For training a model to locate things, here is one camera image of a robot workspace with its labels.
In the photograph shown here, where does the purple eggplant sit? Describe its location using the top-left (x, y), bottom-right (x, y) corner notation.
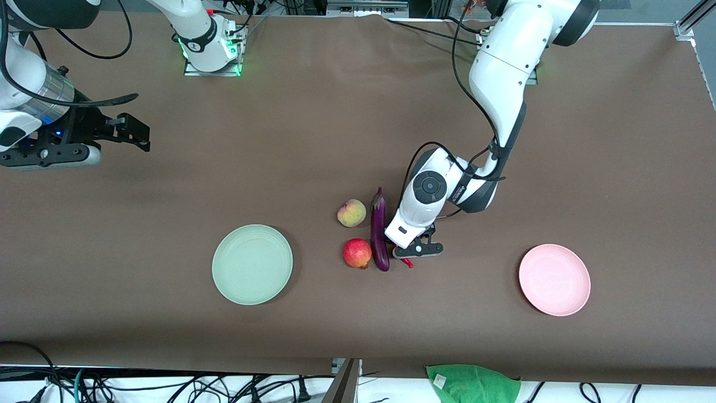
top-left (370, 186), bottom-right (390, 272)

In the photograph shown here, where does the yellow pink peach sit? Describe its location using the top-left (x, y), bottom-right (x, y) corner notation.
top-left (337, 199), bottom-right (368, 228)

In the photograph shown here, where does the red pomegranate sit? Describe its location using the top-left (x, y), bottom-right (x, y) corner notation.
top-left (342, 238), bottom-right (373, 270)

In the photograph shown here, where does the brown table cover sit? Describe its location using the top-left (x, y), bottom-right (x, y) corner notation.
top-left (0, 10), bottom-right (716, 387)

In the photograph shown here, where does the pink plate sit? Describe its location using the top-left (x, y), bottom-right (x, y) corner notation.
top-left (519, 243), bottom-right (591, 317)

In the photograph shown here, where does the pale green plate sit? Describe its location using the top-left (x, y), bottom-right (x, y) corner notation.
top-left (211, 224), bottom-right (294, 306)

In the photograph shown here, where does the green cloth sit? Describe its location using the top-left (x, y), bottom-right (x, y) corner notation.
top-left (425, 364), bottom-right (522, 403)

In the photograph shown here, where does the grey metal device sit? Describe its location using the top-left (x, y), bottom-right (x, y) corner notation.
top-left (326, 0), bottom-right (410, 17)

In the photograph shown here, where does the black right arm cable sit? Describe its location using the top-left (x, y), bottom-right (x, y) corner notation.
top-left (0, 0), bottom-right (139, 108)

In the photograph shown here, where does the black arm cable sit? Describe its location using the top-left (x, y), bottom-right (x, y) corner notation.
top-left (0, 0), bottom-right (139, 108)
top-left (400, 0), bottom-right (507, 219)

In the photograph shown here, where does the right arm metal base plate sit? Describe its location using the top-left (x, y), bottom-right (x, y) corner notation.
top-left (183, 16), bottom-right (243, 77)

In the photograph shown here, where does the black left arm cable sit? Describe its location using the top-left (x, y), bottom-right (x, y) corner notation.
top-left (400, 0), bottom-right (507, 219)

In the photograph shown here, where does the aluminium post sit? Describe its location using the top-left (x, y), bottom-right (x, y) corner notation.
top-left (323, 358), bottom-right (362, 403)

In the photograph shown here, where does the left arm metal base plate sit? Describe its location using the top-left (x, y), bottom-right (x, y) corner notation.
top-left (475, 31), bottom-right (539, 86)

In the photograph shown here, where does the black cable to base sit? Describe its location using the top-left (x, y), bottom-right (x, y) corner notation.
top-left (386, 17), bottom-right (483, 46)

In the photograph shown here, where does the teal cable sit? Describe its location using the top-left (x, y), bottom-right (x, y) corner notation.
top-left (73, 368), bottom-right (90, 403)

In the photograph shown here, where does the aluminium frame corner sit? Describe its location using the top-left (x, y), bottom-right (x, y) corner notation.
top-left (673, 0), bottom-right (716, 41)

